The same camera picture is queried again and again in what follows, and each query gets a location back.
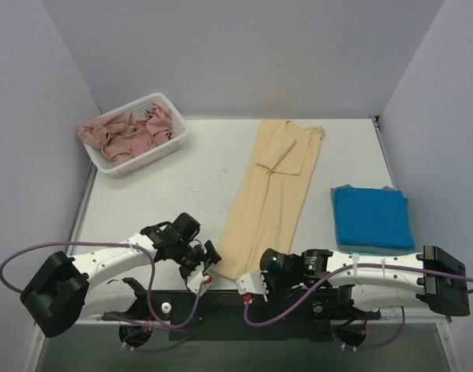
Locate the pink crumpled t shirt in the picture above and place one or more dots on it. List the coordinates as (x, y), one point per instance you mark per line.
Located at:
(120, 137)

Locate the yellow t shirt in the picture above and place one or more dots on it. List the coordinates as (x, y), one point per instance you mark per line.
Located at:
(268, 205)

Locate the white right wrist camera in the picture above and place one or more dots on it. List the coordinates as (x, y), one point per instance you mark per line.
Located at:
(252, 283)

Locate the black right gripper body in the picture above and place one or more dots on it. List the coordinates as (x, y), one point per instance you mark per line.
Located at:
(268, 287)

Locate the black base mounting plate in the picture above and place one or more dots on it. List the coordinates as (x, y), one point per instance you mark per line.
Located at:
(219, 315)

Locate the aluminium front frame rail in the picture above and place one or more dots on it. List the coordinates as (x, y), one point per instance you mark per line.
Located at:
(388, 316)

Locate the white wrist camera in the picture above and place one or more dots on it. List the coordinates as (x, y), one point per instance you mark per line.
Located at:
(198, 282)
(252, 283)

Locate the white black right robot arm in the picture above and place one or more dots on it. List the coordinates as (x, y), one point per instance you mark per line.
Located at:
(432, 278)

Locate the teal folded t shirt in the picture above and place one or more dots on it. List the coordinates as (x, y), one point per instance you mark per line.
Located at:
(374, 250)

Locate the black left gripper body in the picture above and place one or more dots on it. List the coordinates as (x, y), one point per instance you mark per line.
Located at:
(212, 255)

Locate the blue folded t shirt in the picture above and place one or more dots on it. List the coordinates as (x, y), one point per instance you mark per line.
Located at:
(371, 217)

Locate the white plastic perforated basket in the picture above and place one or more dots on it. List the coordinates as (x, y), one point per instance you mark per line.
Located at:
(138, 109)

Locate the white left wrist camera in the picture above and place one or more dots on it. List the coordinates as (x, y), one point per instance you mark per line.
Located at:
(198, 282)

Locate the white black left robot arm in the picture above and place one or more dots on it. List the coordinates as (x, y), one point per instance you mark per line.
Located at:
(67, 288)

